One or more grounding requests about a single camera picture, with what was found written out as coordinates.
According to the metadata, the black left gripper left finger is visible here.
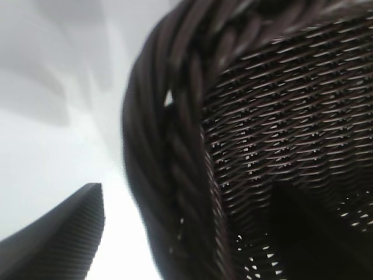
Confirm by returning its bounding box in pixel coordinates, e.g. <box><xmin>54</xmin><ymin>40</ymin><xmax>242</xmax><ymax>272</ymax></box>
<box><xmin>0</xmin><ymin>183</ymin><xmax>105</xmax><ymax>280</ymax></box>

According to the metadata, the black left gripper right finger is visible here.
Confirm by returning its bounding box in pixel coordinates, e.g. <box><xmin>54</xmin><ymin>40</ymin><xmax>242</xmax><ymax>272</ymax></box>
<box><xmin>269</xmin><ymin>182</ymin><xmax>373</xmax><ymax>280</ymax></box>

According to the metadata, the dark brown wicker basket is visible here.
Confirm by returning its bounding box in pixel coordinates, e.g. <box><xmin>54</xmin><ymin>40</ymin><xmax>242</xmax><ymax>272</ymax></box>
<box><xmin>121</xmin><ymin>0</ymin><xmax>373</xmax><ymax>280</ymax></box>

